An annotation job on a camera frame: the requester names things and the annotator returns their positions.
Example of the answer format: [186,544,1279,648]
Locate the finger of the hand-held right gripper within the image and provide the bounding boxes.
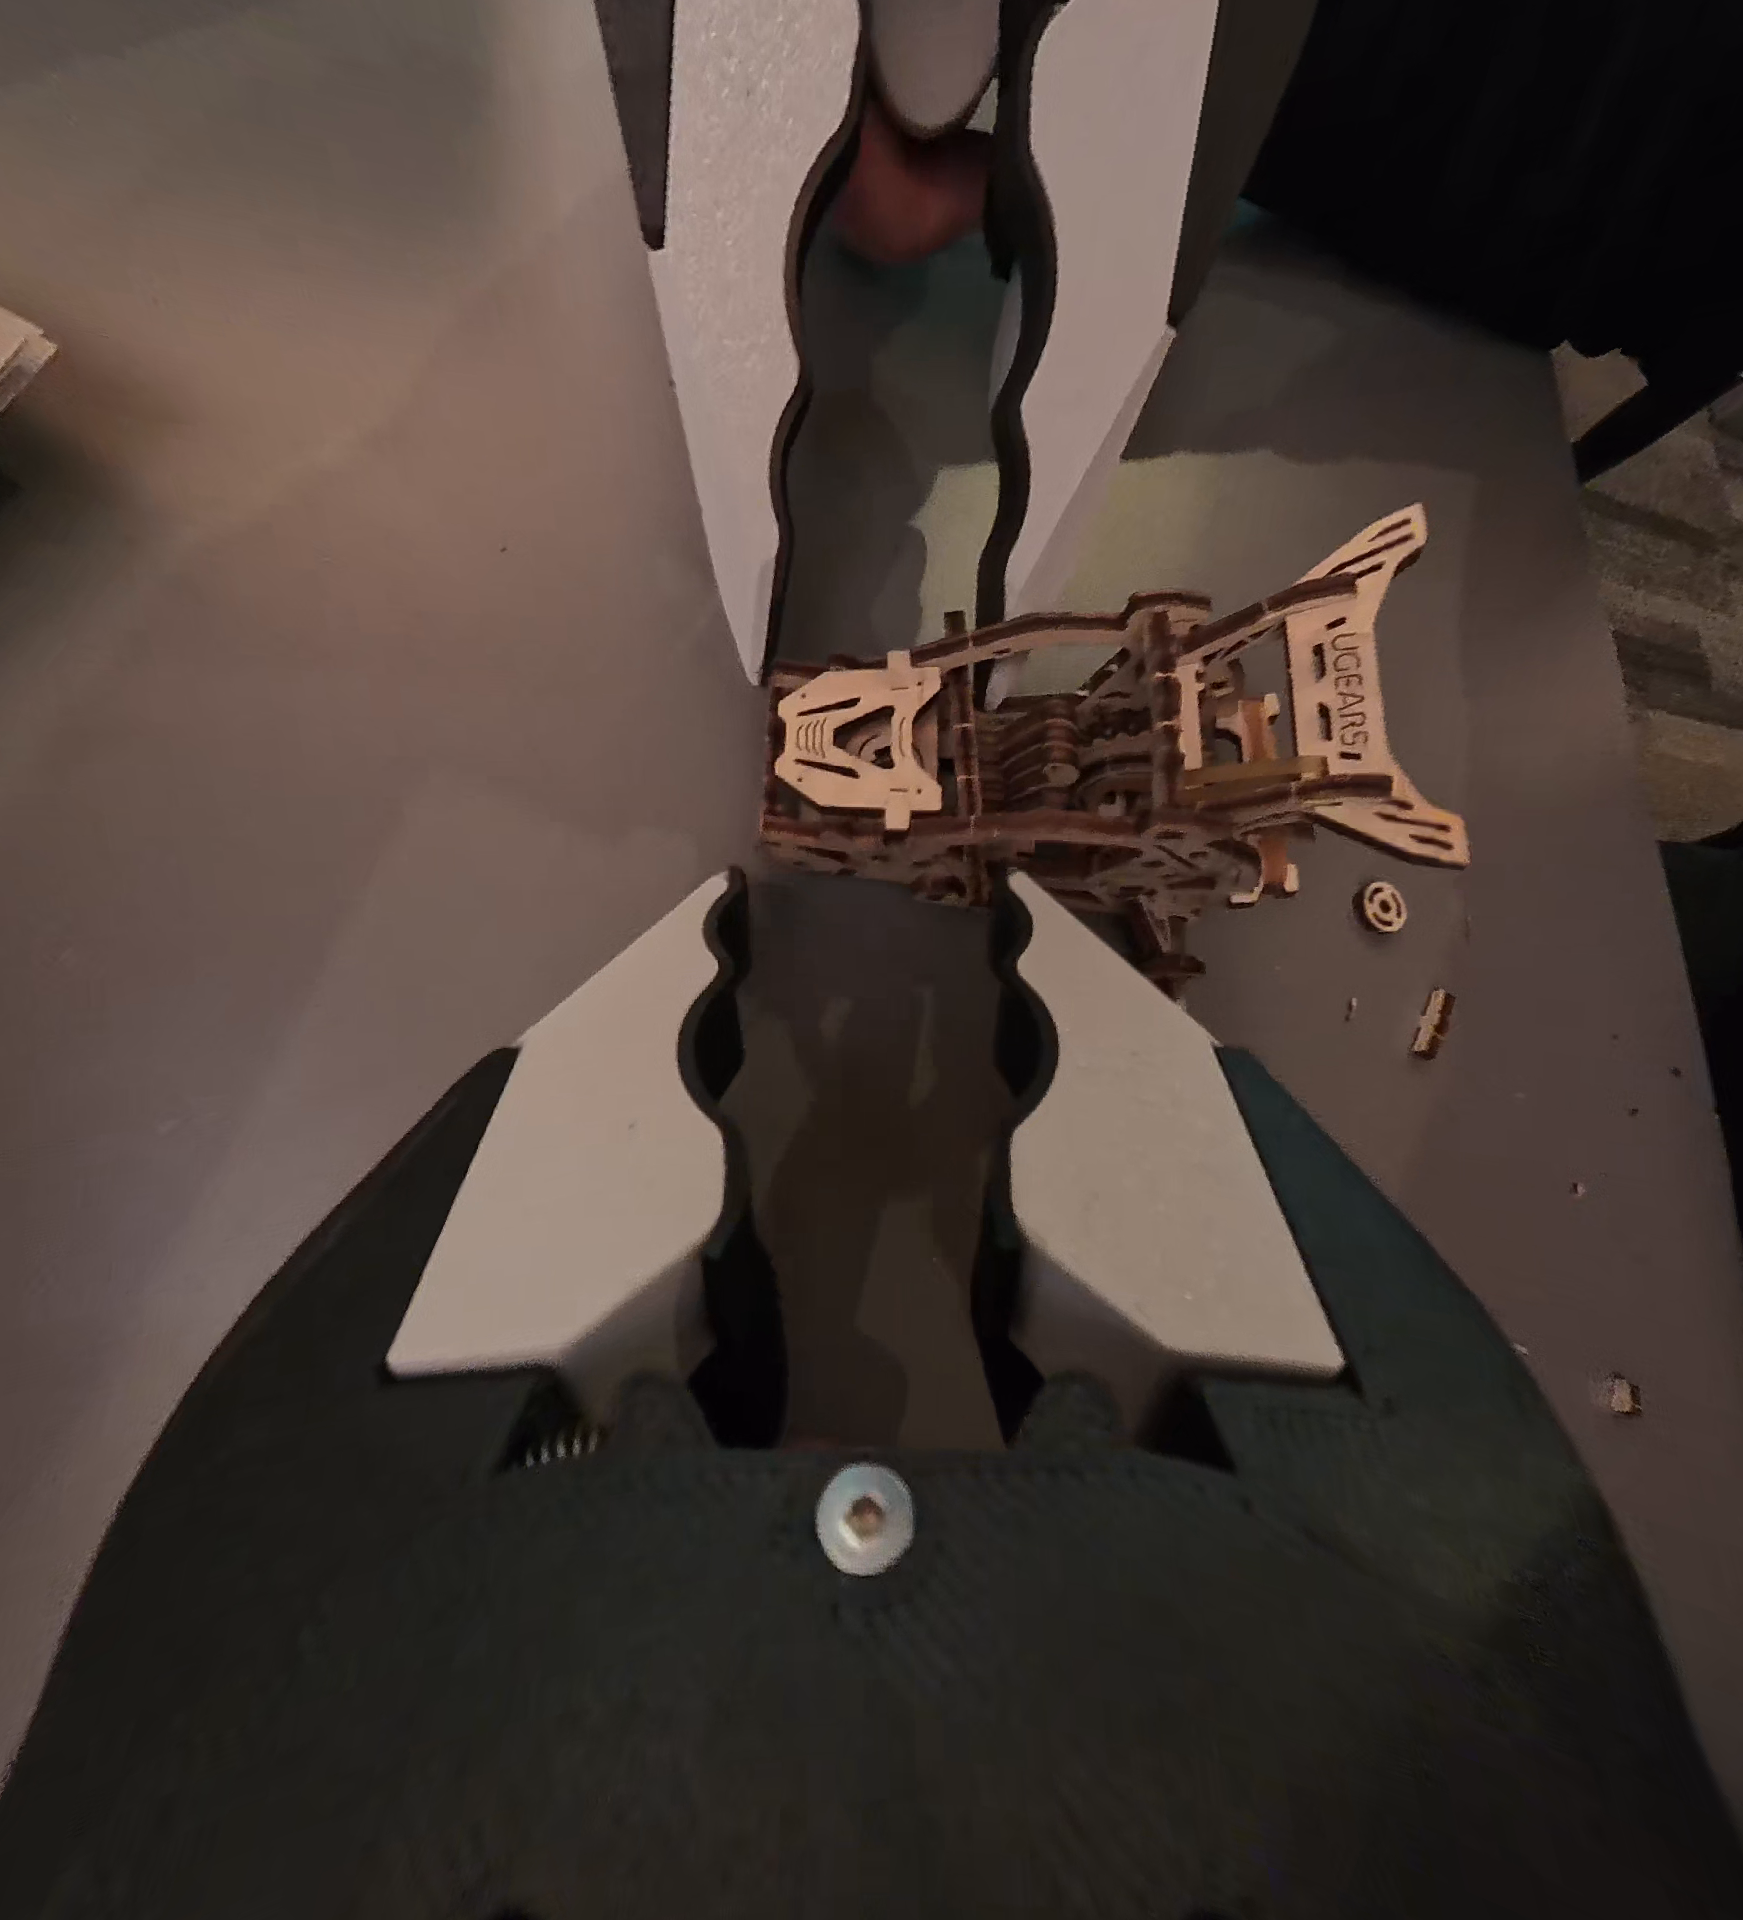
[979,0,1217,627]
[653,0,876,686]

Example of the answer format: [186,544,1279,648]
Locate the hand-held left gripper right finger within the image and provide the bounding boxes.
[970,872,1350,1447]

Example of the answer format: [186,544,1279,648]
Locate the wooden mechanical model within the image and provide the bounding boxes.
[759,503,1473,997]

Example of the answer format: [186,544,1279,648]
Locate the person's right hand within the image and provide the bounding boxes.
[846,124,998,264]

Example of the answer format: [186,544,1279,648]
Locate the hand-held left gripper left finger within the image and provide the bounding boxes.
[381,869,786,1447]

